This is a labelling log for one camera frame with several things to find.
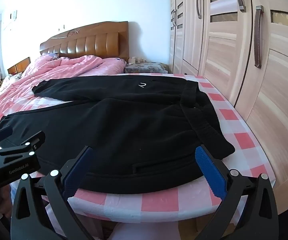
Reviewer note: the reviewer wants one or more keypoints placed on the bed with pink checkered sheet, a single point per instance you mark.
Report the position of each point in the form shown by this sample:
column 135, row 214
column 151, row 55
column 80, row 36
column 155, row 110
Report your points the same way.
column 236, row 135

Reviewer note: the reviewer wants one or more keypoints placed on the small wooden headboard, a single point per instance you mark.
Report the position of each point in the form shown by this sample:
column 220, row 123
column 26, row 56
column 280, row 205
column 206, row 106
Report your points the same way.
column 19, row 66

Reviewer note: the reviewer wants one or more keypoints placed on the floral pillow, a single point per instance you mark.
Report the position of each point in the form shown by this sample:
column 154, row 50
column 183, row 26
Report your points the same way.
column 10, row 80

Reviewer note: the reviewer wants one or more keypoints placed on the wooden bed headboard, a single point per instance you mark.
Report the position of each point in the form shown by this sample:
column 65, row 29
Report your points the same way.
column 91, row 42

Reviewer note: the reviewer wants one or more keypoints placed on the pink quilt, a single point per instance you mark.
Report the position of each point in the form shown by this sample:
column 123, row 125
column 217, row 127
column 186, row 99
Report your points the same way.
column 59, row 70

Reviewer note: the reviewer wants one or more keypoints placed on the black pants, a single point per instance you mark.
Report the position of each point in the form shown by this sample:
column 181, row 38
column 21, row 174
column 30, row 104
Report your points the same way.
column 124, row 125

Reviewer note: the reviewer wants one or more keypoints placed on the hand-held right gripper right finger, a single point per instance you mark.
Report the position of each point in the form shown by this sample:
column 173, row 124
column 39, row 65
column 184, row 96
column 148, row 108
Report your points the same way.
column 210, row 171

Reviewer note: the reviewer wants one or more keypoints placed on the nightstand with floral cloth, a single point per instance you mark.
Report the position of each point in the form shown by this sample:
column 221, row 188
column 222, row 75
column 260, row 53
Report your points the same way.
column 146, row 68

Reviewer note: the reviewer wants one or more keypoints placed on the light wooden wardrobe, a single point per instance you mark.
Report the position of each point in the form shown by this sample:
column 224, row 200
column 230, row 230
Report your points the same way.
column 223, row 62

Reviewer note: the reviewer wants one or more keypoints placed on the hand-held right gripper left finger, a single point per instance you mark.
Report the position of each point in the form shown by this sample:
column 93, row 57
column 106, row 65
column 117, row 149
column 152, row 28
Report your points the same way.
column 75, row 172

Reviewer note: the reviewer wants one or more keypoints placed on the small items on nightstand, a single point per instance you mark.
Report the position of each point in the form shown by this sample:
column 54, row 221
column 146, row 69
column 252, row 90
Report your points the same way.
column 136, row 60

